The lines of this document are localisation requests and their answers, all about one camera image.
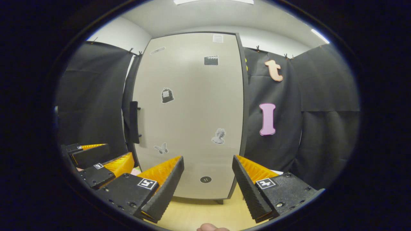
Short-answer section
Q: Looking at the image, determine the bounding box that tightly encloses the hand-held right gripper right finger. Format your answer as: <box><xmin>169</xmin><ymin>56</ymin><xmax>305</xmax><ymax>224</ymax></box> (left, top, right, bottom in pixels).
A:
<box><xmin>232</xmin><ymin>155</ymin><xmax>325</xmax><ymax>224</ymax></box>

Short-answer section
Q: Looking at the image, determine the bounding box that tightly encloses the small ceiling light panel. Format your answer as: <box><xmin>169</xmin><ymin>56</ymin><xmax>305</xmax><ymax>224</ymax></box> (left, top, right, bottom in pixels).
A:
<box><xmin>310</xmin><ymin>28</ymin><xmax>330</xmax><ymax>45</ymax></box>

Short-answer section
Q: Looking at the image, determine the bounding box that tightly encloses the long ceiling light panel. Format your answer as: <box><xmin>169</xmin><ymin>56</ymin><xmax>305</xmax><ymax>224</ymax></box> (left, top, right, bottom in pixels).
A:
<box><xmin>173</xmin><ymin>0</ymin><xmax>254</xmax><ymax>5</ymax></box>

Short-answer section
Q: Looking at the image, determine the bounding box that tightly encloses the black door handle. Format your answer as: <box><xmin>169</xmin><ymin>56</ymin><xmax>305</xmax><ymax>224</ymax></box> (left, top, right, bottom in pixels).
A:
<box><xmin>129</xmin><ymin>101</ymin><xmax>142</xmax><ymax>144</ymax></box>

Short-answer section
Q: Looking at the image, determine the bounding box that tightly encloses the light grey cabinet door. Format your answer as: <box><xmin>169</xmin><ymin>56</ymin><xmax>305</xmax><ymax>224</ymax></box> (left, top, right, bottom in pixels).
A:
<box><xmin>132</xmin><ymin>32</ymin><xmax>245</xmax><ymax>200</ymax></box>

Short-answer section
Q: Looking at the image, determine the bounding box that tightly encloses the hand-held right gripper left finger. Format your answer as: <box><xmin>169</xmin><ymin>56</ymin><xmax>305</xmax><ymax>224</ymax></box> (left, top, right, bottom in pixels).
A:
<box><xmin>96</xmin><ymin>156</ymin><xmax>185</xmax><ymax>224</ymax></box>

